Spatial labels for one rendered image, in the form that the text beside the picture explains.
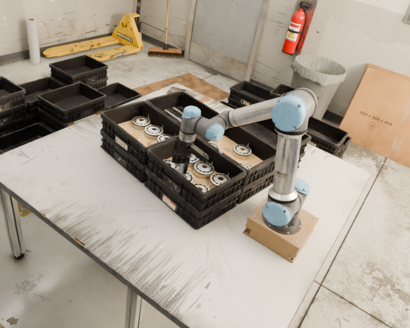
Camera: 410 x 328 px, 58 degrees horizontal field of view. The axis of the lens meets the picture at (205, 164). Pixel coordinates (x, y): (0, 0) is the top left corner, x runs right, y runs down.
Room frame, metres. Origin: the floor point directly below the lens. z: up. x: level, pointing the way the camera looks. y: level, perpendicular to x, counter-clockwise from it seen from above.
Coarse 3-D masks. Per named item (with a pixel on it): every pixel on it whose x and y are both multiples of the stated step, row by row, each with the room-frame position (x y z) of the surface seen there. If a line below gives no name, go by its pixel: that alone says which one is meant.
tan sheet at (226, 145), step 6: (222, 138) 1.85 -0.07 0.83; (222, 144) 1.78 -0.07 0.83; (228, 144) 1.79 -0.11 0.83; (234, 144) 1.81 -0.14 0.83; (222, 150) 1.72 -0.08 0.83; (228, 150) 1.74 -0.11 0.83; (234, 156) 1.69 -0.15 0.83; (252, 156) 1.73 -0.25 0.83; (240, 162) 1.65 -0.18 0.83; (246, 162) 1.66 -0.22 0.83; (252, 162) 1.67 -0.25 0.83; (258, 162) 1.68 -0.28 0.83
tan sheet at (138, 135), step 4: (120, 124) 1.77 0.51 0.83; (124, 124) 1.78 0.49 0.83; (128, 124) 1.78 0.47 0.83; (124, 128) 1.74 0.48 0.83; (128, 128) 1.74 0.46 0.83; (132, 128) 1.75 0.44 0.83; (128, 132) 1.71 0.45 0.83; (132, 132) 1.71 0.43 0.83; (136, 132) 1.72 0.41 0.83; (140, 132) 1.73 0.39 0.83; (136, 136) 1.68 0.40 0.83; (140, 136) 1.69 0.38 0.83; (144, 136) 1.70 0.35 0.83; (140, 140) 1.65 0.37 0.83; (144, 140) 1.66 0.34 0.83; (148, 140) 1.67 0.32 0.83; (152, 140) 1.68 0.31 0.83; (156, 140) 1.69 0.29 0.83; (144, 144) 1.62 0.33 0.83; (148, 144) 1.63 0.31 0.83
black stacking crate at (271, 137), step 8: (264, 120) 2.10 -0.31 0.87; (272, 120) 2.06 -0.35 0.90; (248, 128) 2.03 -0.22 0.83; (256, 128) 2.05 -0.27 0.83; (264, 128) 2.07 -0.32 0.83; (272, 128) 2.05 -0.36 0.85; (264, 136) 1.98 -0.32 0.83; (272, 136) 1.99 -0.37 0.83; (304, 136) 1.92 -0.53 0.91; (304, 144) 1.87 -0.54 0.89; (304, 152) 1.89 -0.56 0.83
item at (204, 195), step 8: (160, 144) 1.50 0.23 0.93; (208, 144) 1.59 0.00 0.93; (152, 152) 1.43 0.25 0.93; (216, 152) 1.54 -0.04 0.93; (160, 160) 1.38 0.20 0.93; (168, 168) 1.34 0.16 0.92; (240, 168) 1.45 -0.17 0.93; (176, 176) 1.30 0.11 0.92; (240, 176) 1.39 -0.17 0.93; (184, 184) 1.27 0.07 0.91; (192, 184) 1.26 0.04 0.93; (224, 184) 1.30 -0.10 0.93; (200, 192) 1.21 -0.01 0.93; (208, 192) 1.23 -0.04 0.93; (216, 192) 1.26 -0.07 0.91
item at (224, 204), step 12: (156, 180) 1.38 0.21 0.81; (156, 192) 1.39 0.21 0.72; (168, 192) 1.34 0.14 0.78; (240, 192) 1.42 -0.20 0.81; (180, 204) 1.29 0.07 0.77; (216, 204) 1.28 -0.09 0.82; (228, 204) 1.37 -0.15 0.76; (180, 216) 1.27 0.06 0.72; (192, 216) 1.24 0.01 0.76; (204, 216) 1.25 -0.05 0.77; (216, 216) 1.32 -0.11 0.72
